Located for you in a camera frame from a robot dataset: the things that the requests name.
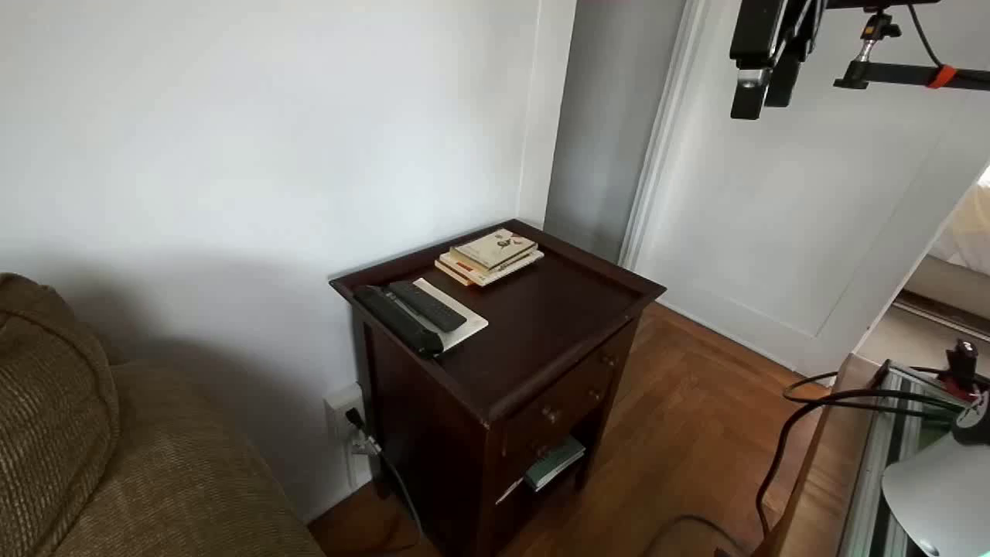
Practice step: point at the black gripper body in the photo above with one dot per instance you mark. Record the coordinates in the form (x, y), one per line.
(762, 31)

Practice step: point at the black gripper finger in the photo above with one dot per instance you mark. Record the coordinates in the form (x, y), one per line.
(750, 95)
(788, 79)

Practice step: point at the Boxcar Children paperback book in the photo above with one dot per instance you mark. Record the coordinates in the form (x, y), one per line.
(517, 264)

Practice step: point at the black bar with orange tape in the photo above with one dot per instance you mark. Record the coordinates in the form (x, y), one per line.
(899, 75)

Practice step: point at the dark wooden nightstand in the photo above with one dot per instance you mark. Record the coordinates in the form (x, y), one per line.
(536, 319)

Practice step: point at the small black clamp knob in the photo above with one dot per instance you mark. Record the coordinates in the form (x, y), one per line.
(959, 365)

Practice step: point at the yellow James Joyce book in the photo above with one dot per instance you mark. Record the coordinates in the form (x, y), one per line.
(450, 274)

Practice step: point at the nightstand drawer front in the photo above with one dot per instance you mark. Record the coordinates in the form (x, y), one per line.
(574, 397)

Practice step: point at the flat black remote control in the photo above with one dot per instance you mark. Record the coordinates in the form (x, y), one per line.
(429, 307)

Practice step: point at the thick black remote control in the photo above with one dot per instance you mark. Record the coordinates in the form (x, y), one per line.
(404, 324)

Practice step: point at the grey book on shelf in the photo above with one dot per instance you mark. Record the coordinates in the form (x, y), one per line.
(553, 467)

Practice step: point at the brown fabric sofa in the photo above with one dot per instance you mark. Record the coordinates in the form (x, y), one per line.
(134, 452)

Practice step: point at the black stereo camera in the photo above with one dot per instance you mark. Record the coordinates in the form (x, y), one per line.
(876, 6)

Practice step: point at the black wall plug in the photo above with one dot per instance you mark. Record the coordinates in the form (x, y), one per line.
(360, 431)

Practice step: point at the white wall outlet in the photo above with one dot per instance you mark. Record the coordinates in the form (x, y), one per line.
(338, 404)

